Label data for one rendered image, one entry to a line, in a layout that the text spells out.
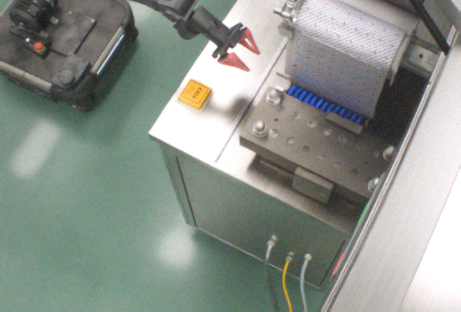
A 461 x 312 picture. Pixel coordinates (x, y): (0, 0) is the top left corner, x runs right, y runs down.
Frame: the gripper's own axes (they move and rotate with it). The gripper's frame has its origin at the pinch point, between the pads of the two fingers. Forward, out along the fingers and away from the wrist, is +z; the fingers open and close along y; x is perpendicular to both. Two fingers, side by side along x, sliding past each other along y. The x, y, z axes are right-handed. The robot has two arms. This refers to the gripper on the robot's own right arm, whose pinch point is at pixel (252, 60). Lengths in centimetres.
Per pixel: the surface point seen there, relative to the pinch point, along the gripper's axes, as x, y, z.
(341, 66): 26.2, 0.0, 11.2
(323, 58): 23.7, 0.0, 7.3
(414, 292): 64, 47, 26
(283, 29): 10.4, -7.3, -0.4
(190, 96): -17.1, 11.6, -4.4
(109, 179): -118, 23, 9
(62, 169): -130, 30, -9
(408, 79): 25.7, -11.7, 30.1
